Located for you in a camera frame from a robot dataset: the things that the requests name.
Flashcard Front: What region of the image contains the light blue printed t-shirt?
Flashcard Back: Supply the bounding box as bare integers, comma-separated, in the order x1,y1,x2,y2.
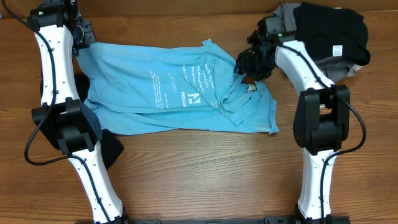
77,40,279,135

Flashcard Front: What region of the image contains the beige folded garment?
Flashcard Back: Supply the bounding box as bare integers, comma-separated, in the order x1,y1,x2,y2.
347,64,362,77

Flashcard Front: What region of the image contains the brown cardboard back panel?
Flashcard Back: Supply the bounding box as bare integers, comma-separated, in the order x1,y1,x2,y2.
0,0,398,19

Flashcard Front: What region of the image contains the grey folded garment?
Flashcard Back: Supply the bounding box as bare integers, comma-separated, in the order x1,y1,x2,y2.
271,2,354,83

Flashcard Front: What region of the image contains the black folded t-shirt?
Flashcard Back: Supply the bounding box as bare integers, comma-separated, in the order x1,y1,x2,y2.
294,2,371,66

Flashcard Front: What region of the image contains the black garment on left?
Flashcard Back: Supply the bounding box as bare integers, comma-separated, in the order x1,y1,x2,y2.
39,73,125,170

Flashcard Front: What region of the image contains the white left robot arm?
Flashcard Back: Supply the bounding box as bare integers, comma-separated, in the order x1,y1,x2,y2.
27,1,129,223

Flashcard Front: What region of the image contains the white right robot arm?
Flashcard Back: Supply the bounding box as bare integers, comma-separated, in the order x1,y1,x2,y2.
234,16,350,223

